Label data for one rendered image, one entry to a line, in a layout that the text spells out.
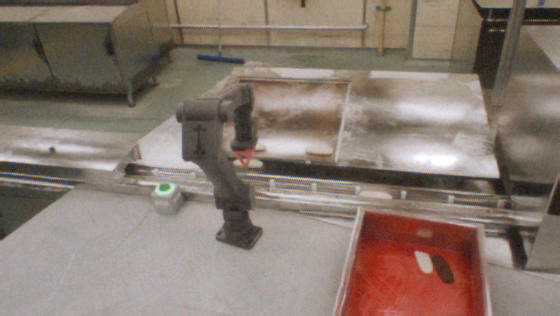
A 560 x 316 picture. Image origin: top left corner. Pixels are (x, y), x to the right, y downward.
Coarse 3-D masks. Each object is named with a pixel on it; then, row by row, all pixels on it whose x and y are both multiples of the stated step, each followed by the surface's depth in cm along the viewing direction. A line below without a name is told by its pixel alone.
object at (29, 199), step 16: (0, 128) 197; (16, 128) 196; (32, 128) 195; (48, 128) 194; (0, 192) 163; (16, 192) 160; (32, 192) 158; (48, 192) 156; (64, 192) 154; (0, 208) 168; (16, 208) 166; (32, 208) 164; (0, 224) 174; (16, 224) 171; (0, 240) 179
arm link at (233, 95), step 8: (224, 88) 115; (232, 88) 113; (240, 88) 117; (248, 88) 125; (208, 96) 95; (216, 96) 95; (224, 96) 99; (232, 96) 107; (240, 96) 117; (248, 96) 124; (224, 104) 89; (232, 104) 93; (240, 104) 117; (176, 112) 88; (224, 112) 87; (232, 112) 93; (224, 120) 88
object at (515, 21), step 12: (516, 0) 164; (516, 12) 166; (516, 24) 169; (516, 36) 171; (504, 48) 176; (504, 60) 177; (504, 72) 180; (504, 84) 182; (492, 96) 189; (504, 96) 185
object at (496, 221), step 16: (0, 176) 158; (16, 176) 156; (32, 176) 154; (128, 176) 150; (144, 176) 149; (112, 192) 149; (128, 192) 147; (144, 192) 145; (192, 192) 140; (208, 192) 139; (256, 192) 138; (272, 192) 137; (288, 192) 137; (272, 208) 136; (288, 208) 135; (304, 208) 133; (320, 208) 132; (336, 208) 130; (352, 208) 129; (384, 208) 128; (400, 208) 127; (416, 208) 127; (432, 208) 126; (448, 208) 126; (464, 208) 126; (496, 224) 120; (512, 224) 119
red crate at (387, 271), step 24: (384, 240) 122; (360, 264) 115; (384, 264) 114; (408, 264) 114; (432, 264) 113; (456, 264) 113; (360, 288) 108; (384, 288) 108; (408, 288) 107; (432, 288) 107; (456, 288) 106; (360, 312) 102; (384, 312) 102; (408, 312) 101; (432, 312) 101; (456, 312) 101
